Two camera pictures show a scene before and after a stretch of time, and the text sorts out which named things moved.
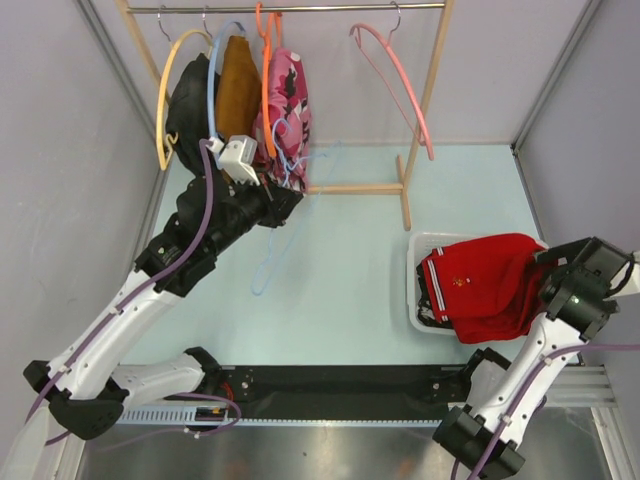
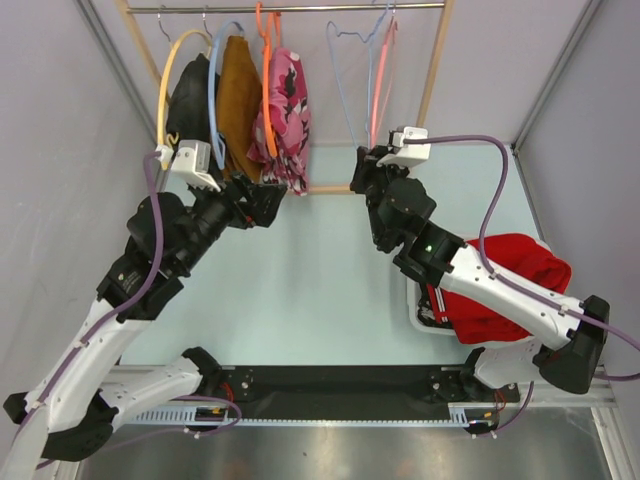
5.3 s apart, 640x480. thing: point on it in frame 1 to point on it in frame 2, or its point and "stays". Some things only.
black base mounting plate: (419, 383) stays
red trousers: (488, 287) stays
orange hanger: (265, 74) stays
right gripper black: (570, 251) to (367, 167)
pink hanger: (425, 127) to (384, 77)
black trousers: (187, 114) stays
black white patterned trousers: (425, 309) stays
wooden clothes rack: (408, 182) stays
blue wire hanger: (337, 146) to (371, 37)
